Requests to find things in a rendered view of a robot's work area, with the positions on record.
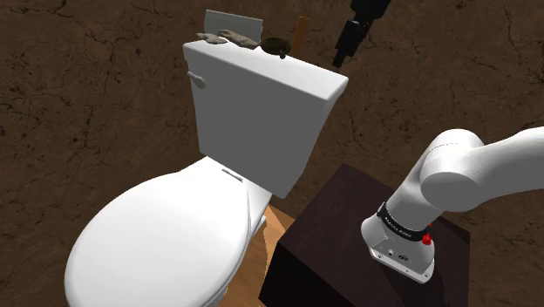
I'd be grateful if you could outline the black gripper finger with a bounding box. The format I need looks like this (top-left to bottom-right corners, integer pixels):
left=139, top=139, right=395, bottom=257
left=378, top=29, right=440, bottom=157
left=331, top=41, right=358, bottom=69

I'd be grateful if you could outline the brown wooden stick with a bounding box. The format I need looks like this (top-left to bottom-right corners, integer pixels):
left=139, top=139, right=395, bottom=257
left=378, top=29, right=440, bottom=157
left=289, top=15, right=310, bottom=59

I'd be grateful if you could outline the dark olive bowl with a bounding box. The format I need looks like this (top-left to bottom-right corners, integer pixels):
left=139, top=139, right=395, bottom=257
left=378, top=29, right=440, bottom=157
left=260, top=37, right=293, bottom=60

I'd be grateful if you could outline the long grey-brown stone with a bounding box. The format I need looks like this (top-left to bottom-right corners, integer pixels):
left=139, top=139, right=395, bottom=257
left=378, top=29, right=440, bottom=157
left=217, top=29, right=261, bottom=51

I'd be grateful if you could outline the grey upright panel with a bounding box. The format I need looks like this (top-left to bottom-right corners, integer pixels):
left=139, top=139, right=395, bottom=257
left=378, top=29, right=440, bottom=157
left=204, top=9, right=264, bottom=44

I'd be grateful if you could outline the flat grey-brown stone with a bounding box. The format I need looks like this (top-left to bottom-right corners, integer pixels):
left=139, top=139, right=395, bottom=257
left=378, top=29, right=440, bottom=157
left=195, top=32, right=228, bottom=45

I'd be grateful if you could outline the white toilet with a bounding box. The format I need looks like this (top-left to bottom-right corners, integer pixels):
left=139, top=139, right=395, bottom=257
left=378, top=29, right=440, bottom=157
left=64, top=38, right=350, bottom=307

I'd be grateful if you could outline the dark robot stand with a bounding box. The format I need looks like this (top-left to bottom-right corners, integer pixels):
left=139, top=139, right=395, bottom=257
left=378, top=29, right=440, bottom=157
left=258, top=163, right=471, bottom=307

